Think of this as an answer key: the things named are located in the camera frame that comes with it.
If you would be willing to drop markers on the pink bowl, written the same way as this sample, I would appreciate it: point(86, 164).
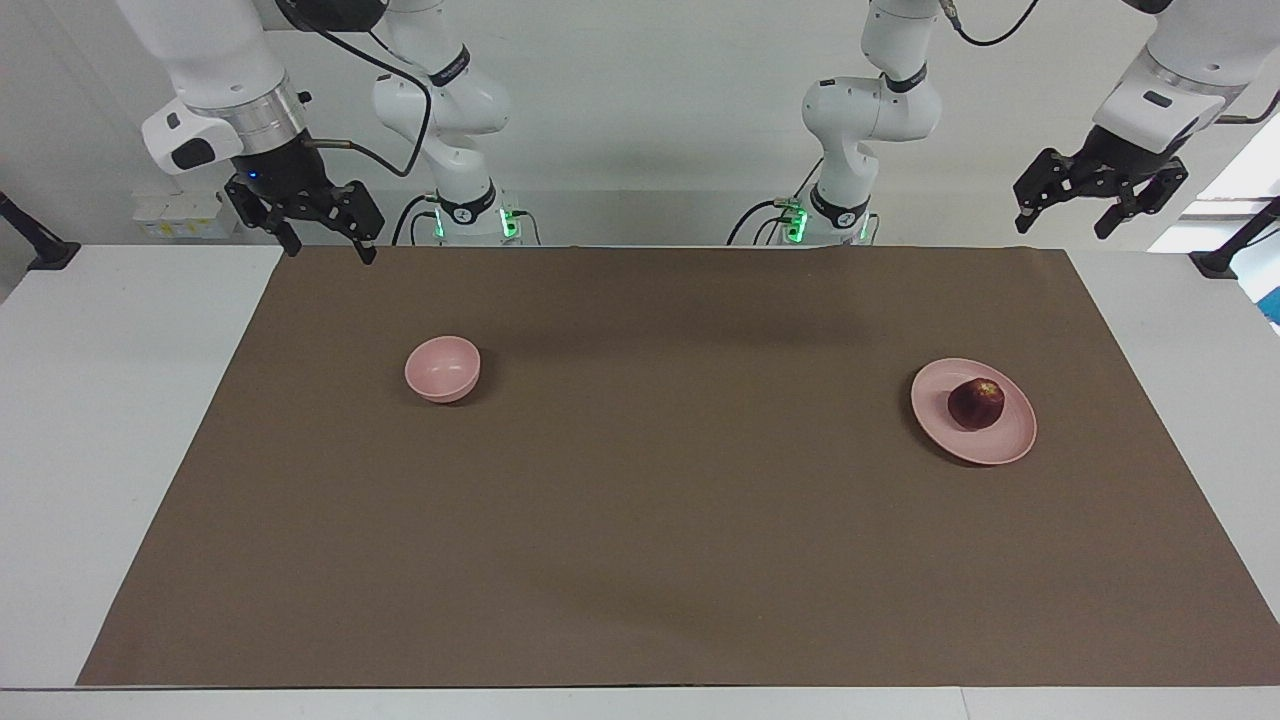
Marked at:
point(442, 368)

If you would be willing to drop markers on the dark red apple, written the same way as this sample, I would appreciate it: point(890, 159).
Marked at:
point(976, 403)

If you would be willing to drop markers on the blue object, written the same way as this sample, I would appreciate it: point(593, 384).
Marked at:
point(1272, 305)

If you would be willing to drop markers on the white socket boxes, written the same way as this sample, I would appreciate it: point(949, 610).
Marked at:
point(185, 215)

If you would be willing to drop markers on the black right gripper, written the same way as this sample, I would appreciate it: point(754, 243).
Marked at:
point(285, 170)

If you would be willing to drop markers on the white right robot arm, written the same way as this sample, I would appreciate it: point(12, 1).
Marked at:
point(215, 60)

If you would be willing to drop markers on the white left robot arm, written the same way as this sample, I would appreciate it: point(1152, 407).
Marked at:
point(870, 110)

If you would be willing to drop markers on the brown table mat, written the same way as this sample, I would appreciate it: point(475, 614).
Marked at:
point(640, 520)

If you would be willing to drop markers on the black clamp stand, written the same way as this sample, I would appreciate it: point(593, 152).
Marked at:
point(1225, 258)
point(45, 250)

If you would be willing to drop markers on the pink plate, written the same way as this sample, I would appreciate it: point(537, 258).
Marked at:
point(950, 430)

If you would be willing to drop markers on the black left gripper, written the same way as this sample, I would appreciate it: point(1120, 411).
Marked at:
point(1125, 160)

